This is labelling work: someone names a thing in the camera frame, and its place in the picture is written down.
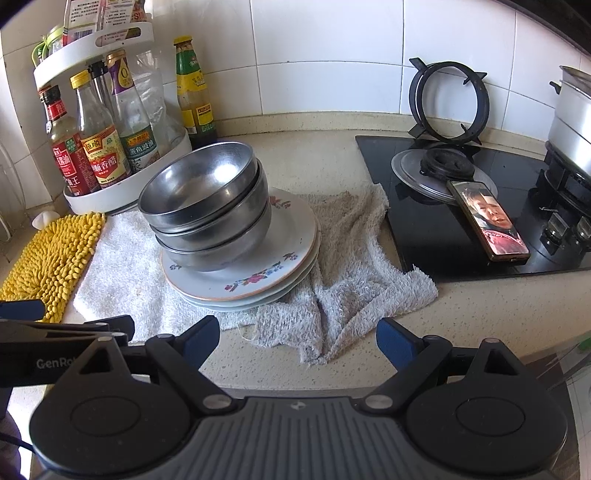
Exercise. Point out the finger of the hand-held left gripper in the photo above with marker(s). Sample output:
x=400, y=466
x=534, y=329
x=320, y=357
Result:
x=106, y=326
x=21, y=309

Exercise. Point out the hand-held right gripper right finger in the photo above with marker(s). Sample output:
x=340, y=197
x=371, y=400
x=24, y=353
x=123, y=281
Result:
x=397, y=344

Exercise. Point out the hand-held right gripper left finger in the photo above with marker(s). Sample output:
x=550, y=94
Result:
x=201, y=344

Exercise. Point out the large pink-flower white plate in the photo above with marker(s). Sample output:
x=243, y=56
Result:
x=277, y=302

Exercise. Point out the stainless steel bowl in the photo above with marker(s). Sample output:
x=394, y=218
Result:
x=249, y=203
x=198, y=184
x=221, y=251

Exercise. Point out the medium pink-flower white plate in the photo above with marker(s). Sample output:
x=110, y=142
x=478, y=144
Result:
x=295, y=288

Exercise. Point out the small floral-rim white plate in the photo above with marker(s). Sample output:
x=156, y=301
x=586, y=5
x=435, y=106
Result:
x=286, y=230

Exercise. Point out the yellow chenille mat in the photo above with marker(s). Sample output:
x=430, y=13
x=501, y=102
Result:
x=51, y=263

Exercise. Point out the grey towel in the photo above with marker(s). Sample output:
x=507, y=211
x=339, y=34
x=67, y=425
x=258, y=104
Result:
x=360, y=258

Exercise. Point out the garlic bulb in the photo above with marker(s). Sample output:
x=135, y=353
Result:
x=45, y=218

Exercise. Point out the black glass cooktop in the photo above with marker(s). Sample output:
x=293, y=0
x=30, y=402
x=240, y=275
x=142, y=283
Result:
x=429, y=230

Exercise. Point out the white two-tier condiment rack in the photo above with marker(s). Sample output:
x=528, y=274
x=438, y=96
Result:
x=92, y=201

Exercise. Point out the red-label soy sauce bottle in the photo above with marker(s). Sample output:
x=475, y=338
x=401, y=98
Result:
x=69, y=161

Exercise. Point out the smartphone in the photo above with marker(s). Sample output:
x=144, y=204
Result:
x=494, y=221

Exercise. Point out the yellow-cap vinegar bottle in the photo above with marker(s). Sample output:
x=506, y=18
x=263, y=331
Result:
x=104, y=152

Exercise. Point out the stove knob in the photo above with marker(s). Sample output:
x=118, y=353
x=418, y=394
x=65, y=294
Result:
x=581, y=234
x=554, y=230

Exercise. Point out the purple-label sauce bottle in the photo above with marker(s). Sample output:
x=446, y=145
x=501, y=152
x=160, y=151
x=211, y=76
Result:
x=134, y=124

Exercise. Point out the clear plastic bag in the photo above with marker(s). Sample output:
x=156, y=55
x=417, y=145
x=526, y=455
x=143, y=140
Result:
x=161, y=101

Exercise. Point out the black stove burner grate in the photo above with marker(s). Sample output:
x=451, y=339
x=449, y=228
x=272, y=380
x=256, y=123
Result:
x=563, y=180

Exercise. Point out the green-yellow label sauce bottle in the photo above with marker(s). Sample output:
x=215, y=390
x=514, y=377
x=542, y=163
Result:
x=194, y=92

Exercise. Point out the green lidded jar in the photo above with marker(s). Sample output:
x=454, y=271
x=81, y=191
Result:
x=48, y=44

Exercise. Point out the steel pot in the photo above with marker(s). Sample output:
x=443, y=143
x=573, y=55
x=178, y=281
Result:
x=572, y=129

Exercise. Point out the white seasoning packet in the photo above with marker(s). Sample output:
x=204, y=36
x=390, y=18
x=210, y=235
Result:
x=81, y=21

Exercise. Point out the yellow seasoning packet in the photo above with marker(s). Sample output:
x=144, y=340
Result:
x=115, y=14

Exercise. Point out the red seasoning packet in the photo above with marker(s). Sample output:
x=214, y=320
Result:
x=138, y=11

